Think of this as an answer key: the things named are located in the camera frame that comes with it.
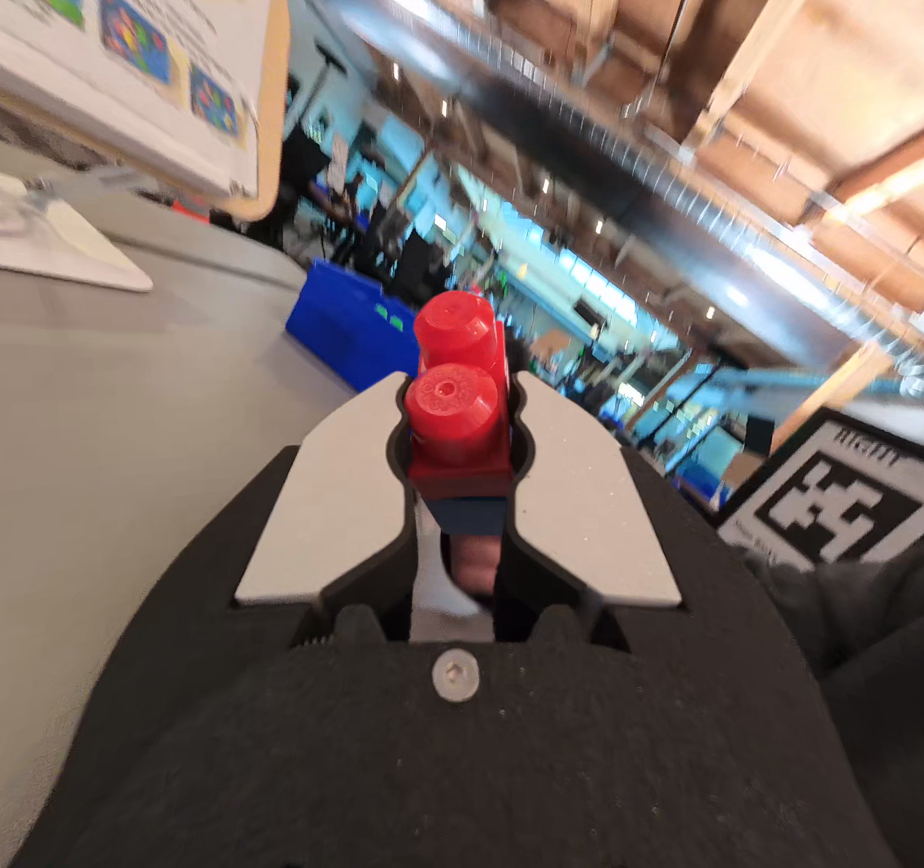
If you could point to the blue plastic bin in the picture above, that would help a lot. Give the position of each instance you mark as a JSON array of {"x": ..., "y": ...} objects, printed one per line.
[{"x": 339, "y": 326}]

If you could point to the green two-stud toy block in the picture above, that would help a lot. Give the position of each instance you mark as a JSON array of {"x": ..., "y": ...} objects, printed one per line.
[{"x": 390, "y": 319}]

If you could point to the white stand with wooden board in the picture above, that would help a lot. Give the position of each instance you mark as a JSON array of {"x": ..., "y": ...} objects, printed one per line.
[{"x": 271, "y": 88}]

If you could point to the red two-stud toy block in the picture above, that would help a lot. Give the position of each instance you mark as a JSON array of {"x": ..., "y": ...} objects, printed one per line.
[{"x": 455, "y": 406}]

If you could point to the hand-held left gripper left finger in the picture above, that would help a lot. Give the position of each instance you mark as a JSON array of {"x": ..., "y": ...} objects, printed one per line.
[{"x": 332, "y": 514}]

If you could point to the person's right hand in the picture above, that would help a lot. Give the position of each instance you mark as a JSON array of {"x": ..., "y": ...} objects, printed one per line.
[{"x": 475, "y": 565}]

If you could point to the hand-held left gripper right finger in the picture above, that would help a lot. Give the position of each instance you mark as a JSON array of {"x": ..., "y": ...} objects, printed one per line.
[{"x": 588, "y": 514}]

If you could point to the person's dark clothing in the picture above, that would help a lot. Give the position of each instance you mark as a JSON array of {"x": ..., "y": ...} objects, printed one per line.
[{"x": 866, "y": 666}]

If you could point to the printed instruction sheet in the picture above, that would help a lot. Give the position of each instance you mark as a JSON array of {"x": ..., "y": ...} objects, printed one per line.
[{"x": 108, "y": 52}]

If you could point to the silver air duct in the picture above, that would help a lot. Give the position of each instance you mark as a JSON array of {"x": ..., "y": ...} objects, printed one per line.
[{"x": 577, "y": 153}]

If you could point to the blue one-stud toy block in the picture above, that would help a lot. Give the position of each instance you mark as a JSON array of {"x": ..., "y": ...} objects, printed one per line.
[{"x": 469, "y": 514}]

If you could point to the framed black white marker sign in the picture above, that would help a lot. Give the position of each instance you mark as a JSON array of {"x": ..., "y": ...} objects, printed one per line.
[{"x": 830, "y": 507}]

